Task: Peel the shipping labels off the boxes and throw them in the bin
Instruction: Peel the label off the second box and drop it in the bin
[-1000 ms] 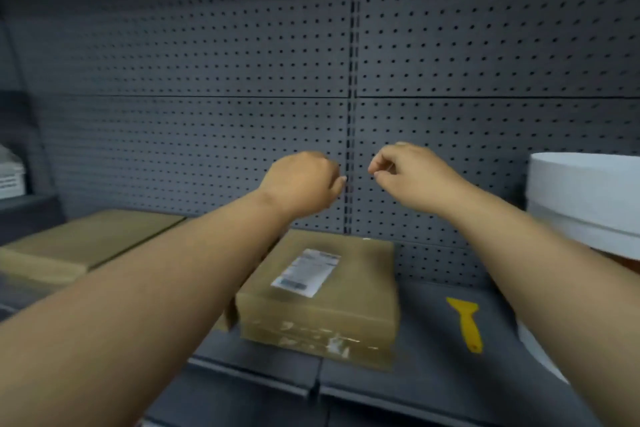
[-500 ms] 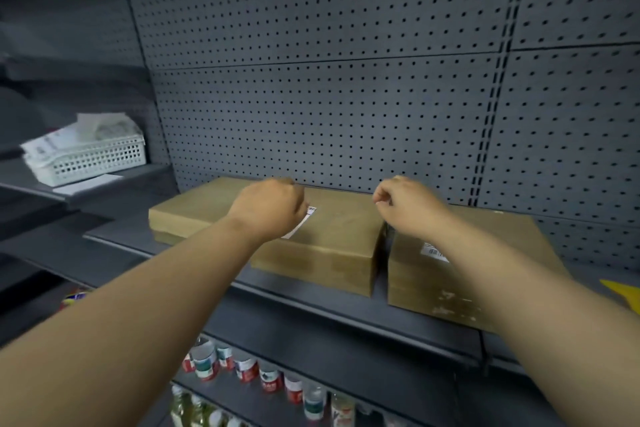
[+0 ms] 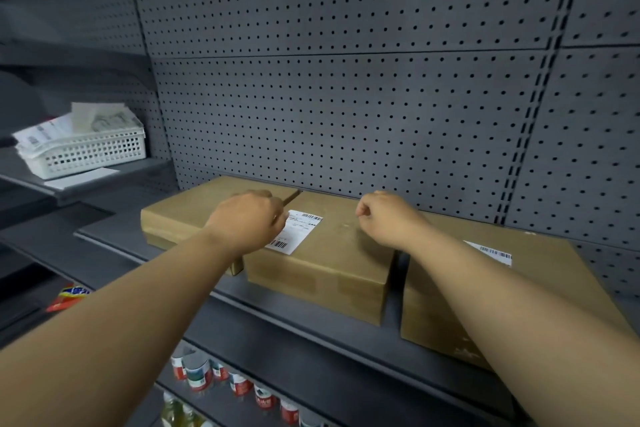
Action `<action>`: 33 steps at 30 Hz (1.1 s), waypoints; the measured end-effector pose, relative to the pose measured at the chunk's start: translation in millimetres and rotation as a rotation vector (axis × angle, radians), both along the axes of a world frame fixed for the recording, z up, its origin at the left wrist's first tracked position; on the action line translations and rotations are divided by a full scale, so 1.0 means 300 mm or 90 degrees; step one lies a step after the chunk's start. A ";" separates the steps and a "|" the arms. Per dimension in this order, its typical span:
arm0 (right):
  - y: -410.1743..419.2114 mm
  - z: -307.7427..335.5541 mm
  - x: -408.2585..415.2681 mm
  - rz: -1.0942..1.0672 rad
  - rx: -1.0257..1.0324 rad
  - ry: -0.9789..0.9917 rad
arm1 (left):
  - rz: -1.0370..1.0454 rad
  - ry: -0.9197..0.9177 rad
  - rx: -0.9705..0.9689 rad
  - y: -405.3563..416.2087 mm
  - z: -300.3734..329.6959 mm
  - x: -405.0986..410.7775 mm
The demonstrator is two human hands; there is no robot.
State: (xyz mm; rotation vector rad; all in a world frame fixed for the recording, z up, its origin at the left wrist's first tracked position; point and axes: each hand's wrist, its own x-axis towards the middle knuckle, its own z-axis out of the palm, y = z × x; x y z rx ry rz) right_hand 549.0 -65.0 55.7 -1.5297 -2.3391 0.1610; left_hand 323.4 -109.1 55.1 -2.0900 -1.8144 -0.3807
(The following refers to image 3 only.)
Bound white barcode label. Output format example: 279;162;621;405
462;240;513;268
265;210;324;256

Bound person's right hand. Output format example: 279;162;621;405
355;191;432;250

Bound row of clear bottles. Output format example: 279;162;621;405
159;391;213;427

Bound brown cardboard box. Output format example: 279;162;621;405
399;211;639;372
141;175;301;276
242;189;399;326

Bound person's right forearm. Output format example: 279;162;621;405
402;226;640;427

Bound person's left hand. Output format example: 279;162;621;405
203;190;290;258

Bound grey pegboard back panel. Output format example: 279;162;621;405
0;0;640;298

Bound blank white paper pad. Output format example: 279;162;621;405
43;167;121;191

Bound person's left forearm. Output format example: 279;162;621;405
0;229;241;427

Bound row of bottles below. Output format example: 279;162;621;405
169;346;326;427

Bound orange snack packet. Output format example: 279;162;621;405
45;283;93;314

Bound beige backing paper sheets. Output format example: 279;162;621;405
69;102;143;135

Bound white plastic lattice basket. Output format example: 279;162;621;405
17;126;147;180

